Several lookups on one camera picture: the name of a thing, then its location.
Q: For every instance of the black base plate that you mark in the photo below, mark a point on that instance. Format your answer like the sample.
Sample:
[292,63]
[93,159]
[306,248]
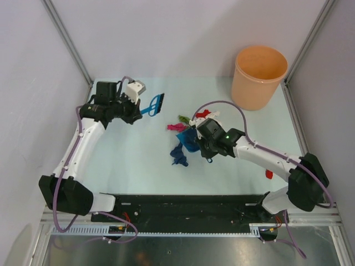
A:
[186,214]

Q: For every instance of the blue plastic dustpan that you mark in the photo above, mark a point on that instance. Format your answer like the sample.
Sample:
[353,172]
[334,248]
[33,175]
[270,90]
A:
[188,138]

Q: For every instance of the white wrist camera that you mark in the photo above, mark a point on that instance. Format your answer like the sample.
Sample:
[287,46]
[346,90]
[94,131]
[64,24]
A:
[197,121]
[134,89]

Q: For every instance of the red paper scrap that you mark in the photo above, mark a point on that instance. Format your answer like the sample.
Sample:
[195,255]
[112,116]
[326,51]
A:
[269,174]
[203,114]

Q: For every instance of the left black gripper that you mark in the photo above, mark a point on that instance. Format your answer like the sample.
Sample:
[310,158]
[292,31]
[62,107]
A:
[135,113]

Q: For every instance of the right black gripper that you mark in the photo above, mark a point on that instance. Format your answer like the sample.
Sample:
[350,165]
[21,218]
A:
[208,155]

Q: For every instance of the blue hand brush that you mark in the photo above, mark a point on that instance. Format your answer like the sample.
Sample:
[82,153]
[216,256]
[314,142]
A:
[155,105]

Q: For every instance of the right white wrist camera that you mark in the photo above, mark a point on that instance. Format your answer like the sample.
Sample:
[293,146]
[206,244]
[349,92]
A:
[197,121]

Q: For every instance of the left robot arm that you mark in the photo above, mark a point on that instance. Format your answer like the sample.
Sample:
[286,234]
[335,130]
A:
[64,190]

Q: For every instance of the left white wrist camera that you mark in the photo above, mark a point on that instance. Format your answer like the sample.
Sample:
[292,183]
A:
[134,89]

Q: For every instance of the orange plastic bucket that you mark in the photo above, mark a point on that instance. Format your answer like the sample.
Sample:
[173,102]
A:
[258,72]

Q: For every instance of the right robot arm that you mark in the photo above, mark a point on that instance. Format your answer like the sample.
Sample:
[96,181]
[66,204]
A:
[305,177]

